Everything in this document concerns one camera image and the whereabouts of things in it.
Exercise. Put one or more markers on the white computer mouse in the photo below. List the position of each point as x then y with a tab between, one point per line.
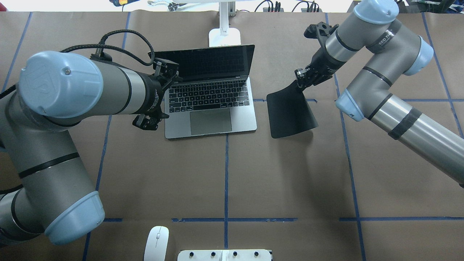
156	244

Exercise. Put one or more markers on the grey laptop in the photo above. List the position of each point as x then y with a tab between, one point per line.
215	94

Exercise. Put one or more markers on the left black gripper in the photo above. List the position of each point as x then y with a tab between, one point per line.
151	95

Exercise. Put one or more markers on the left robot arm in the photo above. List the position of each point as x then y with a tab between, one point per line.
55	92

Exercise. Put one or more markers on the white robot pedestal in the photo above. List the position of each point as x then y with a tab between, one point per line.
226	255

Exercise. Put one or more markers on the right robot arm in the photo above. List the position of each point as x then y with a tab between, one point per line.
397	51

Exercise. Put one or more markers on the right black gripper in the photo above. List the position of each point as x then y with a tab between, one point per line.
321	62

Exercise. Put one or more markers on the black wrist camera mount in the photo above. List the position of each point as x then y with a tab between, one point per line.
164	67

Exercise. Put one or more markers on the black mouse pad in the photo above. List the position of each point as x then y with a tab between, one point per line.
289	112

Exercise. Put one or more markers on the white desk lamp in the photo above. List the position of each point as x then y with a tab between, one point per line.
225	35

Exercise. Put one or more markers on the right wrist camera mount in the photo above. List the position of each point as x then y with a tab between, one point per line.
320	31

